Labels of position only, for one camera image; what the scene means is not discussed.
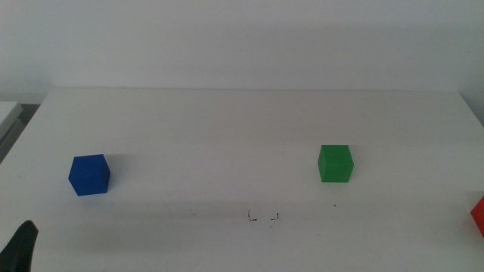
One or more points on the blue cube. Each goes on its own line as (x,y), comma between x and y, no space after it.
(89,175)

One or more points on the red cube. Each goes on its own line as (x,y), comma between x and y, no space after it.
(479,215)

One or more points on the green cube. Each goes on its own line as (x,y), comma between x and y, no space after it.
(334,164)

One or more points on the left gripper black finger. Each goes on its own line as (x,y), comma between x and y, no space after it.
(19,249)

